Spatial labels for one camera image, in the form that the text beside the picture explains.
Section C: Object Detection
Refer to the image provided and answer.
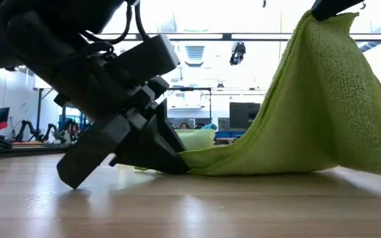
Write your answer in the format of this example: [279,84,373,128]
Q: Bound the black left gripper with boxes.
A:
[28,49,190,190]

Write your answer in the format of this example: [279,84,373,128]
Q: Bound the yellow translucent plastic basket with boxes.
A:
[173,128,216,151]

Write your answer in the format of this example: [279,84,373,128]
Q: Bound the lime green microfiber towel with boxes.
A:
[179,9,381,179]

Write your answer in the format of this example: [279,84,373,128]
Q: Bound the blue storage bins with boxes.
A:
[215,130,248,139]

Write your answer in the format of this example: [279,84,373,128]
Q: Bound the large black monitor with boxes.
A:
[229,101,261,130]

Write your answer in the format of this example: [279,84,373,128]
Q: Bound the black beam with light strips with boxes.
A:
[0,32,381,43]

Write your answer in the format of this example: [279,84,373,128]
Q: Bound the black tripod stand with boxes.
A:
[33,87,52,139]

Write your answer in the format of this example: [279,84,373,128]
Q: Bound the black workstation frame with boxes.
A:
[167,87,212,128]

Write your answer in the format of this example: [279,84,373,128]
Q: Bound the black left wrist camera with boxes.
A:
[104,34,181,89]

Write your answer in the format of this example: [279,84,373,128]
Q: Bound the black hanging camera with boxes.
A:
[229,42,247,66]

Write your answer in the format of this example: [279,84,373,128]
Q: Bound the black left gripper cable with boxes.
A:
[84,0,151,46]

